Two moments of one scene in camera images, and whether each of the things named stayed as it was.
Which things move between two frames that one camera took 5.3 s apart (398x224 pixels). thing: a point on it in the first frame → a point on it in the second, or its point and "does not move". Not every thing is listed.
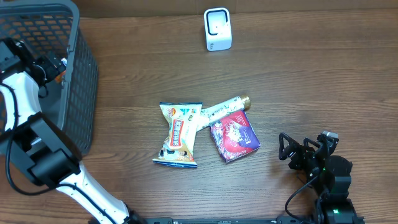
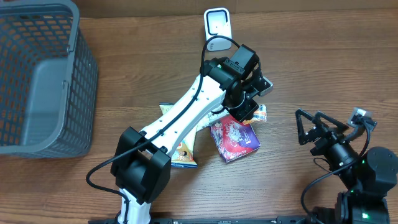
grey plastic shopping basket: x=70 y=101 does not move
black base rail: x=241 y=220 does not move
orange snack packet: x=60 y=78 → x=260 y=114
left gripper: x=51 y=71 → x=242 y=113
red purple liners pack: x=234 y=135 does not move
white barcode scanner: x=218 y=28 does not move
